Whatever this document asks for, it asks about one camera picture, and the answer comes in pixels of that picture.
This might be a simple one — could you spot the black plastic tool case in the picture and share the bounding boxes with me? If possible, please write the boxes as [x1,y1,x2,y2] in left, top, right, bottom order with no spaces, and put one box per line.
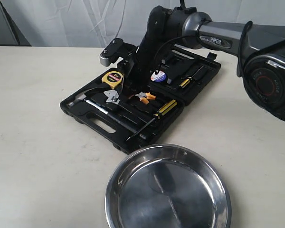
[60,47,221,154]

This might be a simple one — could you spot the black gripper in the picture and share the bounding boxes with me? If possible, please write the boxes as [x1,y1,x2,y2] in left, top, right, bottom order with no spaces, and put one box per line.
[120,6,173,100]

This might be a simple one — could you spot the yellow black large screwdriver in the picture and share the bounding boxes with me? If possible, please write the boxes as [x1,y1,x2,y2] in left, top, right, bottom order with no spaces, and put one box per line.
[126,99,178,141]

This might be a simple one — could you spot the white backdrop curtain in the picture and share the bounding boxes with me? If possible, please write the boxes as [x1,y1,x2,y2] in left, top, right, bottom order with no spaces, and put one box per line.
[2,0,285,48]

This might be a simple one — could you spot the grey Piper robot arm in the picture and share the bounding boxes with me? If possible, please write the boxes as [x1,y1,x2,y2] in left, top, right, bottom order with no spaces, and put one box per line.
[123,5,285,121]

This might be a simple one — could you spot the yellow tape measure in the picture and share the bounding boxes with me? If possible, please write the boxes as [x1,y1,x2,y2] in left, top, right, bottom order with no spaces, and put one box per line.
[102,71,124,90]

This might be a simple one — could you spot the round stainless steel tray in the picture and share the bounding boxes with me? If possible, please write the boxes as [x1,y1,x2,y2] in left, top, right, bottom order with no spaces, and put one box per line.
[104,144,232,228]

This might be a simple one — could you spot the orange handled pliers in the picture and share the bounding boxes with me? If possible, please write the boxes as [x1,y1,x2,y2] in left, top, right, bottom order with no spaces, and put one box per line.
[140,93,156,105]

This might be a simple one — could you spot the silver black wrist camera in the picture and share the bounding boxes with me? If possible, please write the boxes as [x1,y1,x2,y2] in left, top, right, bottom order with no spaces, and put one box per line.
[99,38,123,67]

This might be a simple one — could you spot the electrical tape roll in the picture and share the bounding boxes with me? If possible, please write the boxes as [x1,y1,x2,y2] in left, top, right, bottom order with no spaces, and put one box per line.
[150,70,167,83]

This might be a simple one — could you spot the dark vertical post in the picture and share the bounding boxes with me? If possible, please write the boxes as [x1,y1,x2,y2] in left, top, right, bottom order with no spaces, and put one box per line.
[0,1,31,47]

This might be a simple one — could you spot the steel claw hammer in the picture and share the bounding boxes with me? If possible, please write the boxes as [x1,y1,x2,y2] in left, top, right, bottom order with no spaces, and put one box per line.
[67,89,147,141]

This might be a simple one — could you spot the silver adjustable wrench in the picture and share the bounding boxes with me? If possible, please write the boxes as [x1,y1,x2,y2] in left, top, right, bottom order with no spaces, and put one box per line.
[104,90,120,105]

